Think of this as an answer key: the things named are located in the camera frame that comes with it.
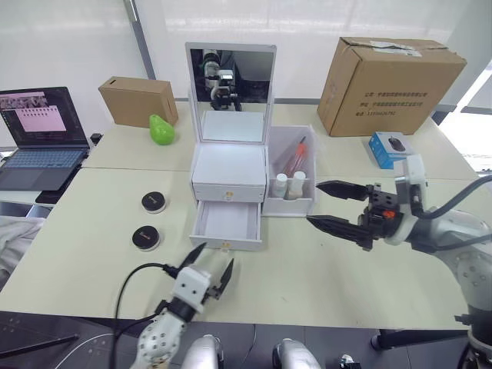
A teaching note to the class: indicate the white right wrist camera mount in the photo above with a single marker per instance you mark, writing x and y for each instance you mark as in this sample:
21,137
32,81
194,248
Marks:
415,169

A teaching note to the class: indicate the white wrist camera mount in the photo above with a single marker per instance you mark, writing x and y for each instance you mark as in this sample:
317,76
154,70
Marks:
415,169
190,286

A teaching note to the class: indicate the translucent white side compartment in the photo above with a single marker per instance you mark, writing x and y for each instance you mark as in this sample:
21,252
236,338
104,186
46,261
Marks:
288,207

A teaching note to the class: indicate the large printed cardboard box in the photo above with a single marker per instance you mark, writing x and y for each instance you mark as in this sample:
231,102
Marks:
384,88

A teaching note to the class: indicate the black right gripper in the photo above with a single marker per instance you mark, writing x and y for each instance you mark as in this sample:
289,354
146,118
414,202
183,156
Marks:
380,215

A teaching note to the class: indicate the small black adapter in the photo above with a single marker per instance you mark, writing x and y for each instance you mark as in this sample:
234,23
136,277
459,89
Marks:
95,139

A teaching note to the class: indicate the black dotted mat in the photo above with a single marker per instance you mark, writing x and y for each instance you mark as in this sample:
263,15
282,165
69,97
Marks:
57,346

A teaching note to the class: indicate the green pear-shaped toy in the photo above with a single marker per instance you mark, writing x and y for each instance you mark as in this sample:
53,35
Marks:
161,132

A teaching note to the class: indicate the blue computer mouse box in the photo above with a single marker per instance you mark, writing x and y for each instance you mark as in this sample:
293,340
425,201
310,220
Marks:
388,148

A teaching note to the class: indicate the black round compact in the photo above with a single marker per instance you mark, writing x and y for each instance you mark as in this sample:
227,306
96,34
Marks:
146,237
153,201

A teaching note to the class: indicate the clear tube brush set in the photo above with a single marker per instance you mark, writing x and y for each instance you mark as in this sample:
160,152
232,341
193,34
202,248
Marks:
299,155

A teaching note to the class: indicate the black stand bar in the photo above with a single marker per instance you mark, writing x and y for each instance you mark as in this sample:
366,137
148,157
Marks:
419,338

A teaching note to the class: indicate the white deep organizer drawer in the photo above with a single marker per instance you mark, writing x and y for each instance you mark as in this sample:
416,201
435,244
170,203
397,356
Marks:
227,223

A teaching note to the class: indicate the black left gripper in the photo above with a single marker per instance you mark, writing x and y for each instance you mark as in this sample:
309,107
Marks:
212,294

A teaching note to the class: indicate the white organizer with mirror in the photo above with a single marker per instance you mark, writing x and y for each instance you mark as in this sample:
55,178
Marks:
230,161

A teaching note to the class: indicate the beige bottle with white cap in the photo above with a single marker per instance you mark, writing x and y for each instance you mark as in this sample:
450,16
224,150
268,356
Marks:
296,187

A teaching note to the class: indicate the white cloth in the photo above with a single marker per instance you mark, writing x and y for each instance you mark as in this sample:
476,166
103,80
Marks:
17,242

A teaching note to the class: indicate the small cardboard box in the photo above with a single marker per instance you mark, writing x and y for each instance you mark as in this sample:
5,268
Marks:
134,100

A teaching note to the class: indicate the black flat pad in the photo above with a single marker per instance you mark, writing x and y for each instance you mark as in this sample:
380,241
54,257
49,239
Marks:
48,197

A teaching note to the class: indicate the white shallow organizer drawer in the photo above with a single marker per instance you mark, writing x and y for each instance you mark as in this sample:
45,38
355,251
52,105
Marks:
215,190

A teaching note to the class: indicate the open dark laptop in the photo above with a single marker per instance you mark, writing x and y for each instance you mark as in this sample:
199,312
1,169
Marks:
42,161

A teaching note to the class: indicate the silver rounded shape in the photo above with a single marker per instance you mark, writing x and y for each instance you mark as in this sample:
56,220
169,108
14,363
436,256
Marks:
294,355
201,353

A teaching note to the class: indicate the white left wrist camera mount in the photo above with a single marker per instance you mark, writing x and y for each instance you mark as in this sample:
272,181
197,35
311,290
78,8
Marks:
190,286

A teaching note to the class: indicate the small white-capped bottle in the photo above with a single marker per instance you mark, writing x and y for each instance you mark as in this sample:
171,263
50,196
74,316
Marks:
281,185

